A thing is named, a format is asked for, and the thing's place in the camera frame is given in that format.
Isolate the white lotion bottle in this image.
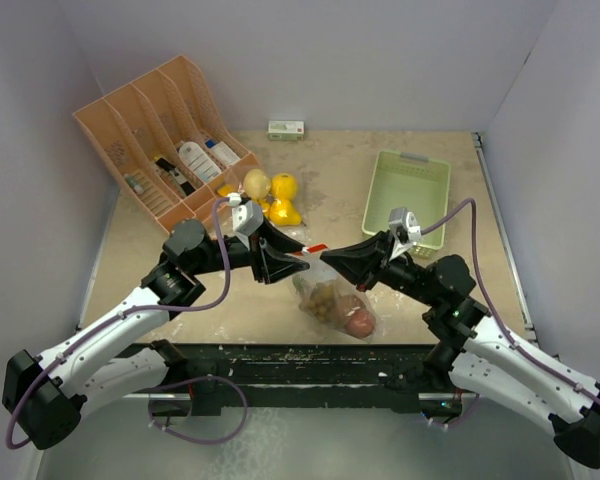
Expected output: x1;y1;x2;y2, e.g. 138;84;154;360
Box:
178;141;222;183

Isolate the fake brown grape bunch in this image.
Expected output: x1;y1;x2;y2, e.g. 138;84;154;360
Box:
300;282;336;323

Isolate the small clear vial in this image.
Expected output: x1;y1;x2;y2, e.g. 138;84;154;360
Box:
124;173;144;195

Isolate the green perforated plastic basket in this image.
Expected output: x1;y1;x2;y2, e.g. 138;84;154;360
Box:
361;150;451;239

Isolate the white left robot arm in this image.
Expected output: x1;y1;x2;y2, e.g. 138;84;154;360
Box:
2;213;308;450

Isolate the yellow fake pepper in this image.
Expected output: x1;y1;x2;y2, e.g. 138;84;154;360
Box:
254;198;271;218

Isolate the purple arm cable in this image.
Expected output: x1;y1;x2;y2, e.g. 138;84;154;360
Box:
419;198;600;416
5;197;244;450

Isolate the yellow fake food wedge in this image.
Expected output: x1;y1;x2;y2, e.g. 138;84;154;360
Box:
216;183;237;197

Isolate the clear zip bag brown food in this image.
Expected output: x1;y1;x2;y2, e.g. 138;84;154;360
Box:
291;244;378;341

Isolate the black yellow tool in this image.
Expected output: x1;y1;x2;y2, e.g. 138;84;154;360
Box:
154;156;196;198

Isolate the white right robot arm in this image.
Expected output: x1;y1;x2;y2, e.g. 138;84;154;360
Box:
320;232;600;469

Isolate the clear zip bag yellow food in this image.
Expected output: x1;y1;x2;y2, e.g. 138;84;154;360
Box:
212;165;308;242

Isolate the beige fake potato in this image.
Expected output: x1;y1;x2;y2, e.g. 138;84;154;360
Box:
242;168;271;200

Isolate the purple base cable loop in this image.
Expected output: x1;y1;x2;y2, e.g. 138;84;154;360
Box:
147;372;251;444

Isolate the white blue cap tube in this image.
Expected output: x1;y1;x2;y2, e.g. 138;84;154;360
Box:
205;139;241;167

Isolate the yellow fake pear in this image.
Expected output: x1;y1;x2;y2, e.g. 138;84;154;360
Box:
269;199;303;226

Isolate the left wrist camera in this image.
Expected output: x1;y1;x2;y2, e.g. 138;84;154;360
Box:
228;193;264;247

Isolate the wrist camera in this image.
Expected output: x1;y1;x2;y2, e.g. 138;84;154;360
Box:
228;193;264;247
388;207;422;261

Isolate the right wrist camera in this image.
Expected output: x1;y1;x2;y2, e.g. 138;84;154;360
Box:
388;207;422;261

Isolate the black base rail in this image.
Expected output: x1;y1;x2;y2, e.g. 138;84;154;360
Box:
104;342;481;416

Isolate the red fake apple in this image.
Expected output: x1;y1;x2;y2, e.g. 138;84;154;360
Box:
345;310;375;339

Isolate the small green white box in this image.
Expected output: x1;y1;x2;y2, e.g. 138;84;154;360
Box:
267;120;305;141

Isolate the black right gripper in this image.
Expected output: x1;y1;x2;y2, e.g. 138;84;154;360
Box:
321;229;439;306

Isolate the brown fake kiwi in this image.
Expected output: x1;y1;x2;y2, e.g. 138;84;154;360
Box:
334;295;366;323

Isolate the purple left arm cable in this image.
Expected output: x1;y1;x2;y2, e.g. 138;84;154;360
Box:
5;197;244;450

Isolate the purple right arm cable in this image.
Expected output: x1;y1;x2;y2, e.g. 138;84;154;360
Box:
419;198;600;416

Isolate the pink plastic file organizer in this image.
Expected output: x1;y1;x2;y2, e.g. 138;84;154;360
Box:
74;55;259;231

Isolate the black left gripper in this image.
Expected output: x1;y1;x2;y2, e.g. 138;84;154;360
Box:
190;213;309;283

